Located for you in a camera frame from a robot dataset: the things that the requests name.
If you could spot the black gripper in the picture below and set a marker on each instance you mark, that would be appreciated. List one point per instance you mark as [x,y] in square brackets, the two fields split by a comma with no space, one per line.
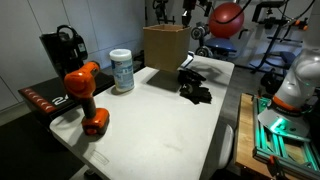
[189,6]

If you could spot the brown cardboard box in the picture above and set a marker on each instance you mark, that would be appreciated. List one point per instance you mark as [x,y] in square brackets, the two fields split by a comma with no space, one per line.
[166,46]

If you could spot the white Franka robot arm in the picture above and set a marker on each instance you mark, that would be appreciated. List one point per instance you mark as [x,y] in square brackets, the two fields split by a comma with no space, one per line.
[300,73]

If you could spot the black plyo box red print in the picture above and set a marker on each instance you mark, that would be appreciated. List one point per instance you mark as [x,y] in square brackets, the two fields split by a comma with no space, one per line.
[50,96]

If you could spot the red exercise ball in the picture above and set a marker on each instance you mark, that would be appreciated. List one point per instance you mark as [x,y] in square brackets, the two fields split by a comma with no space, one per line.
[226,20]

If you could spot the blue bench pad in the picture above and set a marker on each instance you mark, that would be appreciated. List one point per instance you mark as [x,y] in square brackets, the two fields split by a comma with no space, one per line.
[220,44]

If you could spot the black work glove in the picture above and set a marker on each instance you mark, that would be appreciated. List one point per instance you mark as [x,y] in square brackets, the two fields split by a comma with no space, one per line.
[190,76]
[196,94]

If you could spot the white wipes canister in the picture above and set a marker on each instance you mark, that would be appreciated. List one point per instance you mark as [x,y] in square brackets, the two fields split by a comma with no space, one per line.
[122,70]

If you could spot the black coffee maker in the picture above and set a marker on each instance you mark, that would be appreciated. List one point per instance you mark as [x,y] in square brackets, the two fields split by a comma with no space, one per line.
[65,50]

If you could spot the wooden board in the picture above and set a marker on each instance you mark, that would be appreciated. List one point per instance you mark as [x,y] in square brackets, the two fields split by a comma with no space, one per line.
[245,133]

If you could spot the white laundry basket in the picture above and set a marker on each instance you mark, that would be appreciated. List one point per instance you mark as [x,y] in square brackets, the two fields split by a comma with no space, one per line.
[226,146]

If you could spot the orange clamp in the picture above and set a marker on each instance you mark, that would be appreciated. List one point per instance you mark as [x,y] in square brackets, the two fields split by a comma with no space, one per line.
[272,165]

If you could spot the black floor mat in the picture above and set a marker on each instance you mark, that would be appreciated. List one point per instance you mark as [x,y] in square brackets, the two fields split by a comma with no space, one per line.
[26,153]

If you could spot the black exercise machine frame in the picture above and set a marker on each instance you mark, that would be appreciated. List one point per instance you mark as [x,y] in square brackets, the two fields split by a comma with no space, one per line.
[270,36]

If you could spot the white wall cabinets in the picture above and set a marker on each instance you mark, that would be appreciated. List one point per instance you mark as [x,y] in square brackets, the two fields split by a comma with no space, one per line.
[33,33]

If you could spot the aluminium base frame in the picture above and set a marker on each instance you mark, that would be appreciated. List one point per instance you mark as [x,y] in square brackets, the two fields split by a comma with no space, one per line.
[283,143]

